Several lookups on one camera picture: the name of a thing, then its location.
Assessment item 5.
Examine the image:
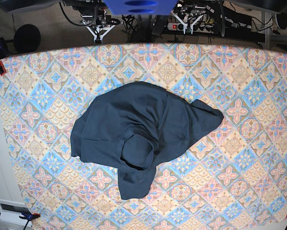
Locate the lower left table clamp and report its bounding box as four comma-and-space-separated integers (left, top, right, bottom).
0, 211, 41, 230

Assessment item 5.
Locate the white power strip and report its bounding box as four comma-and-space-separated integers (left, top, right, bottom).
167, 23, 214, 33

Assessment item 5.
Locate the patterned colourful tablecloth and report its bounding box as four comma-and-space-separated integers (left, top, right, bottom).
0, 44, 287, 230

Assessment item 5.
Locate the dark navy t-shirt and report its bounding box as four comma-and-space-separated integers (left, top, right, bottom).
70, 81, 224, 200

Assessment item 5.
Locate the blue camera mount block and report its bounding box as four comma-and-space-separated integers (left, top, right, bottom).
104, 0, 178, 15

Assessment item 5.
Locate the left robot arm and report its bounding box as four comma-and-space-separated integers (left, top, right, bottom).
171, 0, 226, 37

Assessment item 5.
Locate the black round stool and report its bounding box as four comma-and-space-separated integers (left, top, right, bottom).
13, 24, 41, 54

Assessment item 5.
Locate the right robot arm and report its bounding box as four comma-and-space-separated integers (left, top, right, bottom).
59, 0, 121, 28

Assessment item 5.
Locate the aluminium frame post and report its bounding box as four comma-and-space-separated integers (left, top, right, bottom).
262, 12, 287, 52

